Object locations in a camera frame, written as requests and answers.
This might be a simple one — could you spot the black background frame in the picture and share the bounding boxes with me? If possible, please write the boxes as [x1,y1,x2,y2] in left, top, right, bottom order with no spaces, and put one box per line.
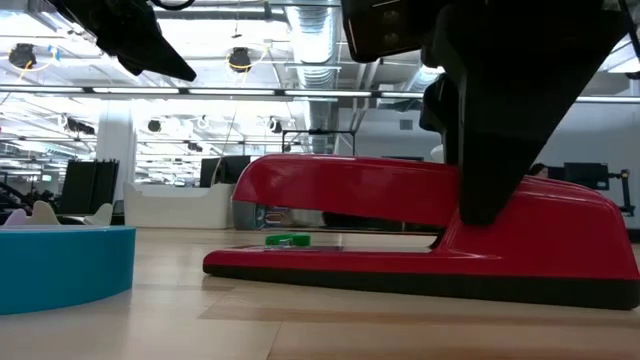
[282,128,356,156]

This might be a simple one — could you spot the red stapler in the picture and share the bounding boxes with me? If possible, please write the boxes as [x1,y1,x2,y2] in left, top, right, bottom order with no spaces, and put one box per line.
[202,152,640,311]

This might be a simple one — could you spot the white plastic bin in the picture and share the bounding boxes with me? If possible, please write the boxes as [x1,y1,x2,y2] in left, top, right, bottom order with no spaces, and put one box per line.
[123,180,236,230]

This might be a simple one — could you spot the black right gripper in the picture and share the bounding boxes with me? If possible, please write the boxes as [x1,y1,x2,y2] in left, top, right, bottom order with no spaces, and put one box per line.
[342,0,631,226]

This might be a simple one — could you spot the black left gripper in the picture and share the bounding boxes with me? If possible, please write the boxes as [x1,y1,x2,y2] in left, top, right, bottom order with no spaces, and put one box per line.
[47,0,197,83]

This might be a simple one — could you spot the white pillar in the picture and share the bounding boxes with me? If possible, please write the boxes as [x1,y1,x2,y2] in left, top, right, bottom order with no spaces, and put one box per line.
[96,99,137,201]

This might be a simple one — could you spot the small green staple remover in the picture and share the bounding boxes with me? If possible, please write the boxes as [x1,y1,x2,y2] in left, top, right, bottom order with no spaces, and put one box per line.
[264,232,312,248]

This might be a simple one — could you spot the long ceiling light strip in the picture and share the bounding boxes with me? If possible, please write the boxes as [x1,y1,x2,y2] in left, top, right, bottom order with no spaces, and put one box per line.
[0,85,640,104]

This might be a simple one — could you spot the black standing panels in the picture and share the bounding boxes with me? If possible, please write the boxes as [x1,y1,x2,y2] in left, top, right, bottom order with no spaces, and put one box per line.
[59,159,120,215]

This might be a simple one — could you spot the hanging black cable reel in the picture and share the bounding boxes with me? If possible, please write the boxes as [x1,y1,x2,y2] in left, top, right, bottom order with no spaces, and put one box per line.
[227,47,254,74]

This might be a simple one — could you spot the silver ventilation duct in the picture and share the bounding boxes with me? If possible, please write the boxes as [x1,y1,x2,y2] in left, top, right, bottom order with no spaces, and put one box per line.
[284,0,346,154]

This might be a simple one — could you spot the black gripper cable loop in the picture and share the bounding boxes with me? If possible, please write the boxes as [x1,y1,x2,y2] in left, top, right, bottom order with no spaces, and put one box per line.
[149,0,197,12]

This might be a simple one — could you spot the blue tape roll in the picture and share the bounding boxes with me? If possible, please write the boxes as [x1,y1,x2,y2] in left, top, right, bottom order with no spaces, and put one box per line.
[0,224,137,316]

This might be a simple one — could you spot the black background robot rig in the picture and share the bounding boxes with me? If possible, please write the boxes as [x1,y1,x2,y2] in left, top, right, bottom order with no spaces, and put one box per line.
[547,162,636,217]

